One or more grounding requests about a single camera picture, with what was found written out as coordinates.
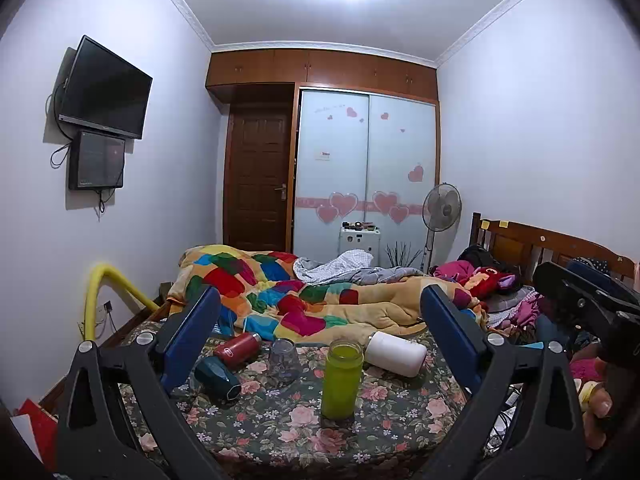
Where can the wall socket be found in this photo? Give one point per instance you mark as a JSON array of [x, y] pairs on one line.
[[105, 312]]

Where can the dark decorative twigs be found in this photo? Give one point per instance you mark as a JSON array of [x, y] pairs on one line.
[[402, 255]]

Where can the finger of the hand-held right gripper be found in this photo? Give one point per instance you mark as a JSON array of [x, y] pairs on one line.
[[565, 287], [605, 275]]

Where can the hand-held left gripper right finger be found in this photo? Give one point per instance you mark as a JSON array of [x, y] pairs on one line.
[[450, 332]]

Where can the red plush toy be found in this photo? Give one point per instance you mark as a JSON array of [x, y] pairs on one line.
[[487, 280]]

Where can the frosted sliding-door wardrobe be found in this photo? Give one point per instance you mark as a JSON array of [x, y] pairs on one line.
[[367, 160]]

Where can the dark teal cup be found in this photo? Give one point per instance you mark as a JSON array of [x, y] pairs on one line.
[[216, 379]]

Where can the white plastic cup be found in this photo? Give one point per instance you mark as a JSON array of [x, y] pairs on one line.
[[395, 353]]

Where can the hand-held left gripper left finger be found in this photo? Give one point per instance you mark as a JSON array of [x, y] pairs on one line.
[[192, 332]]

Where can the yellow padded bed rail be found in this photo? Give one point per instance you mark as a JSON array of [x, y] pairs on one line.
[[107, 275]]

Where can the clear glass cup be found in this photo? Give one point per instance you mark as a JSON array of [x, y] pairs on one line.
[[283, 362]]

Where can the small white cabinet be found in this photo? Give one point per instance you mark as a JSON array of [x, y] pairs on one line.
[[360, 244]]

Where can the black standing fan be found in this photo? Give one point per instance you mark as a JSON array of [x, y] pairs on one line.
[[442, 206]]

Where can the grey checked cloth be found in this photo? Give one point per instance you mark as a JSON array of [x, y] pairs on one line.
[[340, 266]]

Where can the pile of clothes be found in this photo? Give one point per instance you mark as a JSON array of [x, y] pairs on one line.
[[515, 305]]

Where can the wooden overhead cabinet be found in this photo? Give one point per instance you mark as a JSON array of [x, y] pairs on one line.
[[320, 67]]

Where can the person's right hand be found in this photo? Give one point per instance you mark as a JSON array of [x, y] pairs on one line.
[[600, 405]]

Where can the red paper bag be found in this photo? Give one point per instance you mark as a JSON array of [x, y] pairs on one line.
[[42, 435]]

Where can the colourful patchwork blanket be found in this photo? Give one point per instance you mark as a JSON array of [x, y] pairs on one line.
[[300, 305]]

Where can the pink cloth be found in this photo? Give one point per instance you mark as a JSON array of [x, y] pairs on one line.
[[452, 269]]

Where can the wall-mounted black television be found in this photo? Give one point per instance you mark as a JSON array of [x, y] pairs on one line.
[[105, 89]]

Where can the small black wall monitor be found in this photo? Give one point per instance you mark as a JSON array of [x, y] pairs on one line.
[[96, 160]]

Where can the green bottle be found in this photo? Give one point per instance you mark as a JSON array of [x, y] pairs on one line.
[[342, 385]]

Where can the brown wooden door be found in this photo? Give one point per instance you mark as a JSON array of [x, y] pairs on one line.
[[257, 175]]

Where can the wooden bed headboard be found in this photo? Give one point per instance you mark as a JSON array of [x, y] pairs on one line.
[[540, 245]]

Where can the red insulated cup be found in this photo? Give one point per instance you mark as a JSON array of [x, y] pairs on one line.
[[239, 349]]

